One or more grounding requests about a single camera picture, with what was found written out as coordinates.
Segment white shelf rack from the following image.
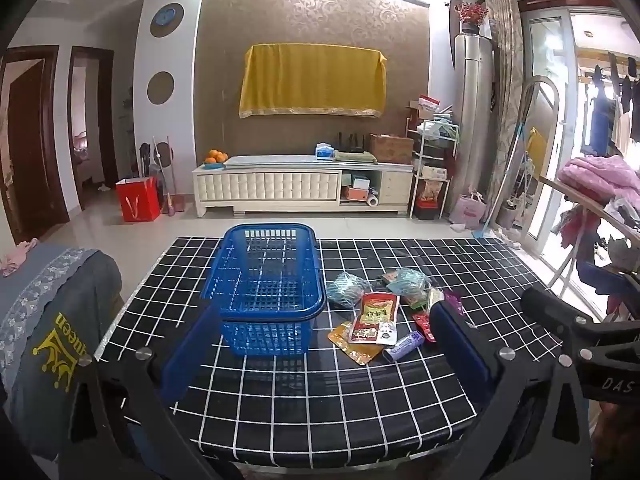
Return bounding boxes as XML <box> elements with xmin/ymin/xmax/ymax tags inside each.
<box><xmin>406</xmin><ymin>94</ymin><xmax>460</xmax><ymax>222</ymax></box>

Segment red gift bag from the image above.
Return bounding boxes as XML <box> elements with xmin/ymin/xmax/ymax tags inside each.
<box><xmin>115</xmin><ymin>176</ymin><xmax>162</xmax><ymax>223</ymax></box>

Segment standing air conditioner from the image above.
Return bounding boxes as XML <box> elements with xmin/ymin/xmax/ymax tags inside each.
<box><xmin>453</xmin><ymin>33</ymin><xmax>501</xmax><ymax>213</ymax></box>

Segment purple tube snack packet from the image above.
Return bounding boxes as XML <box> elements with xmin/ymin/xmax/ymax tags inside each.
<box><xmin>382</xmin><ymin>331</ymin><xmax>425</xmax><ymax>362</ymax></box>

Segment black router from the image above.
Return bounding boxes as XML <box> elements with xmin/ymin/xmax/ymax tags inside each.
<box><xmin>334</xmin><ymin>132</ymin><xmax>371</xmax><ymax>154</ymax></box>

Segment blue plastic basket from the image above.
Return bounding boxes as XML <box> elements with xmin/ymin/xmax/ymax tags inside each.
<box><xmin>201</xmin><ymin>223</ymin><xmax>327</xmax><ymax>357</ymax></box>

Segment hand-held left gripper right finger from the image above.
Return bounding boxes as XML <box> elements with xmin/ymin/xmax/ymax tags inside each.
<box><xmin>425</xmin><ymin>301</ymin><xmax>596</xmax><ymax>480</ymax></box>

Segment hanging dark clothes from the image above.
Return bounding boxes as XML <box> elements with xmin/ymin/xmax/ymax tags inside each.
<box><xmin>580</xmin><ymin>54</ymin><xmax>640</xmax><ymax>157</ymax></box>

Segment bedroom door frame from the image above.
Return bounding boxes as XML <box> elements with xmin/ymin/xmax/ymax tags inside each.
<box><xmin>67</xmin><ymin>45</ymin><xmax>119</xmax><ymax>212</ymax></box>

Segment blue striped clear snack bag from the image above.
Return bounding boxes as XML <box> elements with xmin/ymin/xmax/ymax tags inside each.
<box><xmin>387</xmin><ymin>268</ymin><xmax>432</xmax><ymax>297</ymax></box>
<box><xmin>326</xmin><ymin>271</ymin><xmax>374</xmax><ymax>309</ymax></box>

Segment broom and dustpan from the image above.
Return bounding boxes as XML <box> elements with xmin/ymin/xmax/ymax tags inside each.
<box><xmin>139</xmin><ymin>134</ymin><xmax>186</xmax><ymax>217</ymax></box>

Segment clothes drying rack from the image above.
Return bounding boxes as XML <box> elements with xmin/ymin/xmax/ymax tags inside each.
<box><xmin>537</xmin><ymin>174</ymin><xmax>640</xmax><ymax>322</ymax></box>

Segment pink bag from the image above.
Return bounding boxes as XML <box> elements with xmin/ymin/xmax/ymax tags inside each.
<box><xmin>448</xmin><ymin>190</ymin><xmax>487</xmax><ymax>231</ymax></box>

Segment dark wooden door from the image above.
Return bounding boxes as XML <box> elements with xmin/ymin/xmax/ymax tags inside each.
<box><xmin>0</xmin><ymin>45</ymin><xmax>71</xmax><ymax>247</ymax></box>

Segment pink blanket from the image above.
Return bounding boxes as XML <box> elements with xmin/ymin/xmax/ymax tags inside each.
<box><xmin>556</xmin><ymin>154</ymin><xmax>640</xmax><ymax>207</ymax></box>

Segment black grid tablecloth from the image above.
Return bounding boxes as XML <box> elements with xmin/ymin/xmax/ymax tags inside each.
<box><xmin>95</xmin><ymin>236</ymin><xmax>566</xmax><ymax>472</ymax></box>

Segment cream tv cabinet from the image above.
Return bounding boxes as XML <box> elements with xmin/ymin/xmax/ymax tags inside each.
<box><xmin>192</xmin><ymin>153</ymin><xmax>416</xmax><ymax>219</ymax></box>

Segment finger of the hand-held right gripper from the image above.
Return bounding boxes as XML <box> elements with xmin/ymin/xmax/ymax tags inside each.
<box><xmin>521</xmin><ymin>286</ymin><xmax>595</xmax><ymax>343</ymax></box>

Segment purple flat snack packet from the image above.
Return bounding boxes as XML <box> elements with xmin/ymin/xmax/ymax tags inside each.
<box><xmin>442</xmin><ymin>290</ymin><xmax>466</xmax><ymax>319</ymax></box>

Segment vase of red flowers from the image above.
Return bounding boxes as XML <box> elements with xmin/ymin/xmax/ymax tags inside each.
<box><xmin>453</xmin><ymin>1</ymin><xmax>490</xmax><ymax>36</ymax></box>

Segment yellow cloth cover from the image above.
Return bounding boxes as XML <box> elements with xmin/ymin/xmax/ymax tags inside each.
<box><xmin>238</xmin><ymin>43</ymin><xmax>389</xmax><ymax>120</ymax></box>

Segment blue wall plate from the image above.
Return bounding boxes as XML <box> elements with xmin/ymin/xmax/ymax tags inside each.
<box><xmin>150</xmin><ymin>2</ymin><xmax>185</xmax><ymax>39</ymax></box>

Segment green folded cloth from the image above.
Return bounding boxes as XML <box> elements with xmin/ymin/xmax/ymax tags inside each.
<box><xmin>332</xmin><ymin>150</ymin><xmax>379</xmax><ymax>165</ymax></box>

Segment arched metal frame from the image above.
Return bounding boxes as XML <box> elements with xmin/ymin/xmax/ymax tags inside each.
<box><xmin>509</xmin><ymin>75</ymin><xmax>562</xmax><ymax>243</ymax></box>

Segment brown cardboard box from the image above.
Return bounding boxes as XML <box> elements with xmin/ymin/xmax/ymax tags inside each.
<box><xmin>369</xmin><ymin>132</ymin><xmax>415</xmax><ymax>165</ymax></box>

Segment orange snack packet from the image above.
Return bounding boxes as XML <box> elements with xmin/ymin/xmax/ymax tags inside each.
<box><xmin>328</xmin><ymin>322</ymin><xmax>382</xmax><ymax>365</ymax></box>

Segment small red snack packet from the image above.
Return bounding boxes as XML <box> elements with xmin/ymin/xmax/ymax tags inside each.
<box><xmin>412</xmin><ymin>312</ymin><xmax>439</xmax><ymax>344</ymax></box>

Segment pink cloth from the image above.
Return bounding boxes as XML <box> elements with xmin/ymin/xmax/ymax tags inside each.
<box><xmin>0</xmin><ymin>238</ymin><xmax>39</xmax><ymax>277</ymax></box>

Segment large red snack packet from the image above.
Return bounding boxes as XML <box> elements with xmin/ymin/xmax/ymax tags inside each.
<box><xmin>349</xmin><ymin>292</ymin><xmax>399</xmax><ymax>345</ymax></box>

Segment snack packets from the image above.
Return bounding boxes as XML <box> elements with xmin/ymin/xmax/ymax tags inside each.
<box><xmin>401</xmin><ymin>287</ymin><xmax>444</xmax><ymax>312</ymax></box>

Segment blue mop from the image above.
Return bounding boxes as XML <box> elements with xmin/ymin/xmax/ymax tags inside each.
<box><xmin>472</xmin><ymin>124</ymin><xmax>524</xmax><ymax>239</ymax></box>

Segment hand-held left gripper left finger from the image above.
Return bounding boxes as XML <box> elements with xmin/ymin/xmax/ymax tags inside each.
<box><xmin>57</xmin><ymin>302</ymin><xmax>241</xmax><ymax>480</ymax></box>

